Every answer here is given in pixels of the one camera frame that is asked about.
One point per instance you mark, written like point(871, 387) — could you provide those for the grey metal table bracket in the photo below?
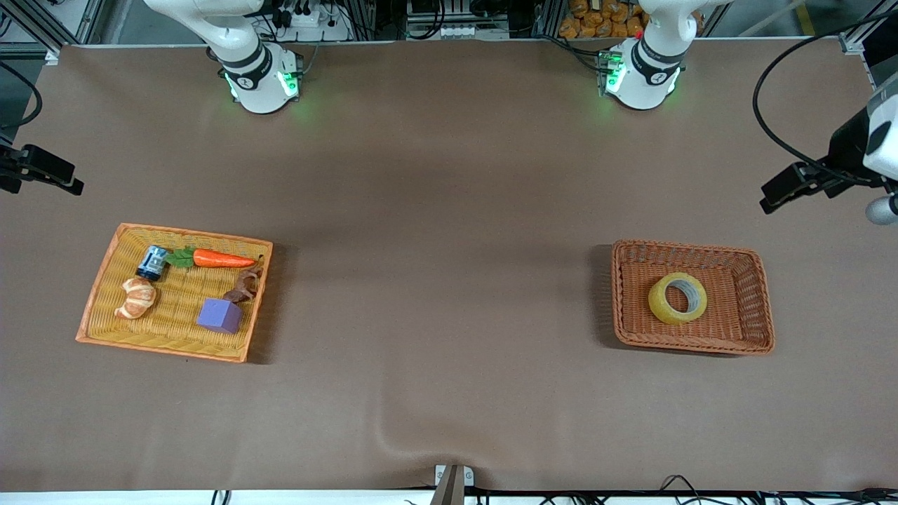
point(440, 475)

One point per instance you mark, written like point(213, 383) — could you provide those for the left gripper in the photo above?
point(844, 156)

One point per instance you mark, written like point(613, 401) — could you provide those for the orange toy carrot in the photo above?
point(217, 259)

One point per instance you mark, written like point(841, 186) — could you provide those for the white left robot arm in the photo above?
point(645, 70)

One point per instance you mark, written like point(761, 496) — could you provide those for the small blue can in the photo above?
point(152, 263)

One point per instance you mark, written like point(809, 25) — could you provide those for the aluminium frame post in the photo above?
point(42, 28)
point(859, 35)

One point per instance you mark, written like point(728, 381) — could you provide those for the long white power strip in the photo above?
point(456, 31)

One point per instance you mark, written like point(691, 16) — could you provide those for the brown table cloth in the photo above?
point(449, 351)

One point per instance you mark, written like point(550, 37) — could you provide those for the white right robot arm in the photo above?
point(256, 77)

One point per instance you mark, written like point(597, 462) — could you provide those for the brown twisted wooden piece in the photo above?
point(247, 284)

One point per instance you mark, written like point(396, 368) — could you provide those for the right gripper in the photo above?
point(8, 167)

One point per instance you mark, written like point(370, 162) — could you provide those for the yellow clear tape roll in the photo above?
point(659, 308)

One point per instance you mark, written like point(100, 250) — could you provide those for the yellow wicker tray orange rim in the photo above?
point(179, 294)

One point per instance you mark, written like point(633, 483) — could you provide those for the brown wicker basket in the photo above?
point(736, 308)

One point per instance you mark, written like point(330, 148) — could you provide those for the purple foam block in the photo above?
point(219, 315)

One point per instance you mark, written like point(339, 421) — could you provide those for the bag of orange toys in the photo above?
point(596, 24)

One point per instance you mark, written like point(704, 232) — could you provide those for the toy bread croissant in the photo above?
point(137, 298)

